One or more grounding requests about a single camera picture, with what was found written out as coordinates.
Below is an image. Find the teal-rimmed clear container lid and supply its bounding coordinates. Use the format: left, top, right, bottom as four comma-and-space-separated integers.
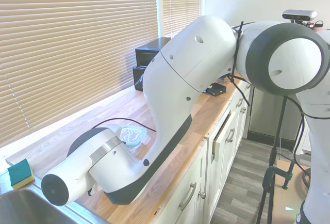
119, 125, 152, 148

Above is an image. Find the clear glass food container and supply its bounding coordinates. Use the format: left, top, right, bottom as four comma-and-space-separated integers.
128, 141, 152, 158

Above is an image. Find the black countertop appliance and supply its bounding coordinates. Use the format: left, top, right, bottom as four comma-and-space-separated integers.
132, 65, 148, 92

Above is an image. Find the small black electronics box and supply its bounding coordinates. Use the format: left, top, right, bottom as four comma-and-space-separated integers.
205, 83, 227, 97

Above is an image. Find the black toaster oven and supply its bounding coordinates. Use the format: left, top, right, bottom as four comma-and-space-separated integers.
135, 37, 172, 67

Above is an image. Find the white kitchen base cabinet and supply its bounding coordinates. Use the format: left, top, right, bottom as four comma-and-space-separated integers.
152, 79, 256, 224

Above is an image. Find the narrow beige window blind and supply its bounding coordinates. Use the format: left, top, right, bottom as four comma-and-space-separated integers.
161, 0, 204, 40

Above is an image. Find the stainless steel dishwasher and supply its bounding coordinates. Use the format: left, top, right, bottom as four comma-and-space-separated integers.
247, 86, 306, 149

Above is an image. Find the wide beige window blind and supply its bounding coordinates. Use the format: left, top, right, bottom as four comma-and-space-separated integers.
0, 0, 159, 149

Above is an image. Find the green metal clamp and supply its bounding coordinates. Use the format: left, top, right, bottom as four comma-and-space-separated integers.
262, 158, 297, 190

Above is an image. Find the white narrow side cabinet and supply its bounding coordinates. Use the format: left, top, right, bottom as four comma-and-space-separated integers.
293, 120, 312, 155

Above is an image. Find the brown wooden floor board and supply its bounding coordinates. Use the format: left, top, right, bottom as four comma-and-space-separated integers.
268, 158, 312, 224

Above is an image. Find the green and yellow sponge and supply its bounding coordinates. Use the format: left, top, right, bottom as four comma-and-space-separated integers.
7, 158, 36, 191

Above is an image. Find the stainless steel sink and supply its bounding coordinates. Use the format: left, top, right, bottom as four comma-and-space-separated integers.
0, 182, 111, 224

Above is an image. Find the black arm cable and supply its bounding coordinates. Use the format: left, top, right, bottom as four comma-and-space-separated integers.
91, 21, 314, 157

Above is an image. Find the black camera tripod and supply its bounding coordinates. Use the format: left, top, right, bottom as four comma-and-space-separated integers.
256, 96, 289, 224

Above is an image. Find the grey depth camera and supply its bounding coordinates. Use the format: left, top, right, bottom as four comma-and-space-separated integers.
282, 9, 318, 24

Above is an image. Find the black coiled floor cable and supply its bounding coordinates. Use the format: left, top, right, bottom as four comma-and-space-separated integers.
301, 166, 313, 189

